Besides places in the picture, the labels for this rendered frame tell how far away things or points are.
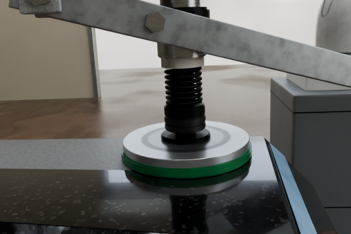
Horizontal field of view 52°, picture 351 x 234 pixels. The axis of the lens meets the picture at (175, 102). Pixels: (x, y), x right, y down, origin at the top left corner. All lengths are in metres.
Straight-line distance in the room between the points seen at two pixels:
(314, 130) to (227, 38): 0.78
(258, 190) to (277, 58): 0.21
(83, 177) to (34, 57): 5.31
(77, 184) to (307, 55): 0.40
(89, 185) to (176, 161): 0.13
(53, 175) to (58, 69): 5.15
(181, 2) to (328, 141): 0.87
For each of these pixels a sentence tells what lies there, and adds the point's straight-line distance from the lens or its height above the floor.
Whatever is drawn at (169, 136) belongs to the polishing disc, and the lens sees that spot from 0.60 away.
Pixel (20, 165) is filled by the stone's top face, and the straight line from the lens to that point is 0.65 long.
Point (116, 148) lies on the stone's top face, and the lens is 0.67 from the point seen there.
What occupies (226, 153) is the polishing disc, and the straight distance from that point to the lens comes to 0.54.
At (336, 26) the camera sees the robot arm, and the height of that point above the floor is 1.01.
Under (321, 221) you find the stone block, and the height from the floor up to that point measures 0.77.
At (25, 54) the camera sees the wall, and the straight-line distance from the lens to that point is 5.89.
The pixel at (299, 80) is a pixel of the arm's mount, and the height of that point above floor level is 0.82.
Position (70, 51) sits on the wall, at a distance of 5.62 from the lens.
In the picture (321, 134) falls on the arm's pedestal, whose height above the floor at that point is 0.66.
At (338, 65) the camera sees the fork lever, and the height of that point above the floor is 0.96.
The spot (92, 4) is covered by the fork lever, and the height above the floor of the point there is 1.07.
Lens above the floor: 1.04
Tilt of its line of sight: 12 degrees down
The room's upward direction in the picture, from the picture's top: 3 degrees counter-clockwise
